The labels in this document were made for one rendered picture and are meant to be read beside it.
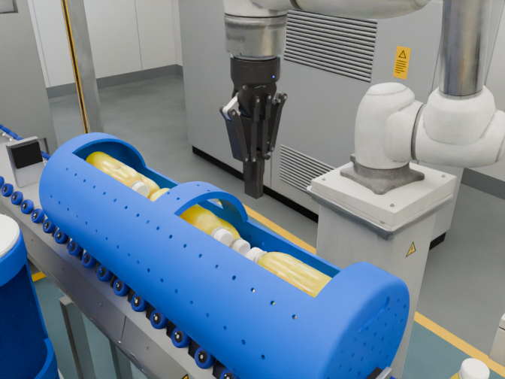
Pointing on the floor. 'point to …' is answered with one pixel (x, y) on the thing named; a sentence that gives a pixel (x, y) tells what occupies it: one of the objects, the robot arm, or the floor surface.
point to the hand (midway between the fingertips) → (253, 177)
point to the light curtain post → (83, 65)
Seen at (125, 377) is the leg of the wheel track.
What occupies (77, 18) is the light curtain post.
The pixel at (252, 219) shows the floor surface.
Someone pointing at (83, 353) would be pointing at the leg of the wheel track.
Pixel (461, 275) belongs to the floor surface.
